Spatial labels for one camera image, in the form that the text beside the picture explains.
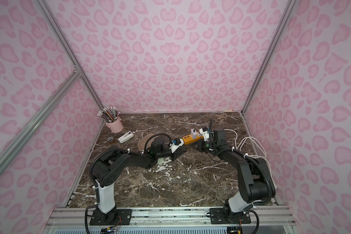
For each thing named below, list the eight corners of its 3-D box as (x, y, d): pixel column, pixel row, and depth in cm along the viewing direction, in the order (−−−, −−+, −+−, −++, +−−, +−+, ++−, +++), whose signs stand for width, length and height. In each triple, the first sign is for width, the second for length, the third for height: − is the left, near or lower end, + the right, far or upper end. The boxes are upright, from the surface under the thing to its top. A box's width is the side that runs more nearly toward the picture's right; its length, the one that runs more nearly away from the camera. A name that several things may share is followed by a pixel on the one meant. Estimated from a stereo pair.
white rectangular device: (118, 140, 105) (117, 139, 103) (130, 132, 110) (130, 130, 108) (121, 144, 103) (120, 142, 101) (134, 135, 108) (133, 134, 106)
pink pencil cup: (110, 133, 110) (104, 124, 102) (112, 126, 114) (107, 117, 106) (121, 133, 110) (116, 124, 102) (123, 126, 114) (119, 117, 106)
